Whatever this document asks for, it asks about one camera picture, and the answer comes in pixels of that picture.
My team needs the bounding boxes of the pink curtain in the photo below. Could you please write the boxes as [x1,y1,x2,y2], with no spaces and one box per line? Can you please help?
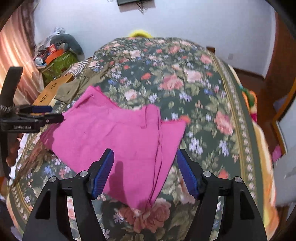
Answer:
[1,1,44,104]

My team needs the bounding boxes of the yellow round object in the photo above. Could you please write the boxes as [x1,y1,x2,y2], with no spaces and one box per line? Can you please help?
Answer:
[129,30,152,38]

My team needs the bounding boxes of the olive green pants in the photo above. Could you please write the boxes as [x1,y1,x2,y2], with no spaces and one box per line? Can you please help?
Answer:
[55,60,111,104]

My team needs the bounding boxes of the floral bed cover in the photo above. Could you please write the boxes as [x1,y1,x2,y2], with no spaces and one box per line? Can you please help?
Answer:
[6,38,267,240]

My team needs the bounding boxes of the brown wooden door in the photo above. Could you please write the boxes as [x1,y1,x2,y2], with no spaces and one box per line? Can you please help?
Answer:
[261,14,296,126]

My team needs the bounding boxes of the green cloth pile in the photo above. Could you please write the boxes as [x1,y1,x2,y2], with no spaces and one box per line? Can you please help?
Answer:
[40,51,78,86]

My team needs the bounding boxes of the mustard embroidered cloth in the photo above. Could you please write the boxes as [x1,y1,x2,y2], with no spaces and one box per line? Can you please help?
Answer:
[33,74,74,106]

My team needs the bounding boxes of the pink pants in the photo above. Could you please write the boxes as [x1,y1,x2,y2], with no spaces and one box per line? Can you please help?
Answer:
[41,86,186,210]

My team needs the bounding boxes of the striped colourful blanket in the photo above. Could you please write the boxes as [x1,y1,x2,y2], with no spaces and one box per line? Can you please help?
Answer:
[216,64,280,240]

